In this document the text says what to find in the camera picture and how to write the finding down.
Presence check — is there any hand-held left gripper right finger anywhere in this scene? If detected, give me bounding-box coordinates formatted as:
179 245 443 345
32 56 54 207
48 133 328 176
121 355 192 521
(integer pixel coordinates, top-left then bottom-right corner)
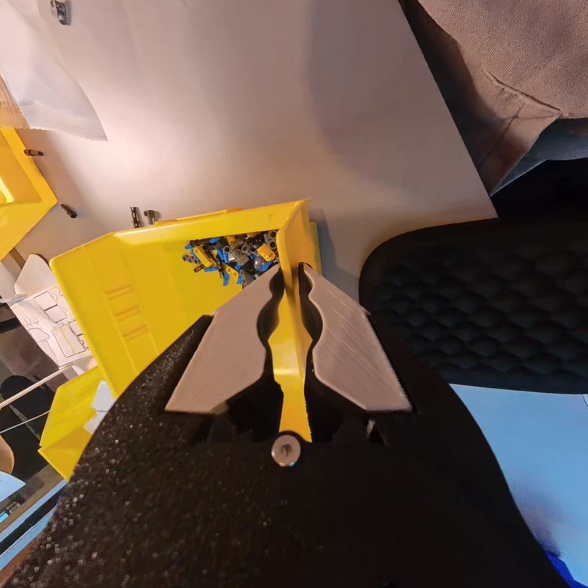
299 263 412 439

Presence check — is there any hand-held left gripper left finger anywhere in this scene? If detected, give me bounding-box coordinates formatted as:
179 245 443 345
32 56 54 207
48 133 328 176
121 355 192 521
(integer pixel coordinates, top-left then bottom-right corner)
165 266 283 437

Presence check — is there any yellow plastic bin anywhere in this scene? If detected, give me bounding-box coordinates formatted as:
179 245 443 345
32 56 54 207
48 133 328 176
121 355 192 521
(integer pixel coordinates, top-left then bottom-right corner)
38 365 115 481
50 198 322 444
0 128 58 260

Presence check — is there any pile of small mixed pieces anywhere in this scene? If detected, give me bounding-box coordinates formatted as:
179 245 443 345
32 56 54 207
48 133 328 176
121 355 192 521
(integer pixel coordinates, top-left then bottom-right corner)
183 230 280 288

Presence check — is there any black chair armrest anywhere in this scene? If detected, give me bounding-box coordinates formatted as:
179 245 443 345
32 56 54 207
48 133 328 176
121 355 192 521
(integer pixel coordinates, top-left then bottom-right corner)
358 216 588 396

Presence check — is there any white sticker sheet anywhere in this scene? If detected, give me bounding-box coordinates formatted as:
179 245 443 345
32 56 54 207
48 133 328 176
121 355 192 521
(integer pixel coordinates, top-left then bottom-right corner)
9 255 99 382

